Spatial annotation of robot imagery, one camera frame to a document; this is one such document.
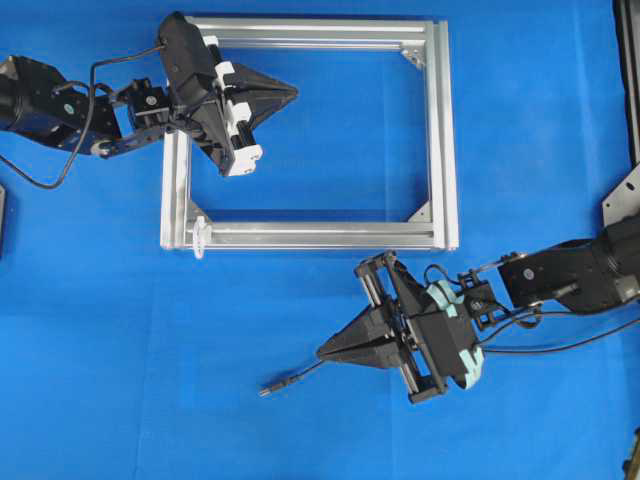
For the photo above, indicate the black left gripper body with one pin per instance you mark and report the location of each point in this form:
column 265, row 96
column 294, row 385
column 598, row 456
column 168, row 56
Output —
column 211, row 124

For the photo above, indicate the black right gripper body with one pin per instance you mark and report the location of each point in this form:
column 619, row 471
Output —
column 386, row 280

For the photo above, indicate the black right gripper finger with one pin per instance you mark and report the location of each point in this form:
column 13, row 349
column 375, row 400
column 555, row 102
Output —
column 382, row 354
column 370, row 332

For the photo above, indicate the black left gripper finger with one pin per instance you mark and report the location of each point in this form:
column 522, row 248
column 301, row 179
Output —
column 253, row 108
column 246, row 78

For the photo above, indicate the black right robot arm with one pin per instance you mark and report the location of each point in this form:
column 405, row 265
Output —
column 586, row 276

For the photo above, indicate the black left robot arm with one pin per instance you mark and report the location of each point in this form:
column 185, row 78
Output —
column 39, row 104

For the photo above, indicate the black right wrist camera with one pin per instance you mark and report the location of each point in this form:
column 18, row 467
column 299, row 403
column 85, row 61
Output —
column 445, row 327

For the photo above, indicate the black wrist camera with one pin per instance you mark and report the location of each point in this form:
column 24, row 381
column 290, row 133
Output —
column 187, row 61
column 445, row 327

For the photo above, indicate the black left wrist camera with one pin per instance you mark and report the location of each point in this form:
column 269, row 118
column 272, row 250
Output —
column 187, row 61

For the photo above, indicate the silver aluminium extrusion frame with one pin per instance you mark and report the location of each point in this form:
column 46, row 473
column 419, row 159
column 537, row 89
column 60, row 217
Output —
column 433, row 226

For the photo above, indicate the black rail at right edge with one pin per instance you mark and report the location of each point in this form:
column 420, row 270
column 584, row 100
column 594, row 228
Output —
column 626, row 13

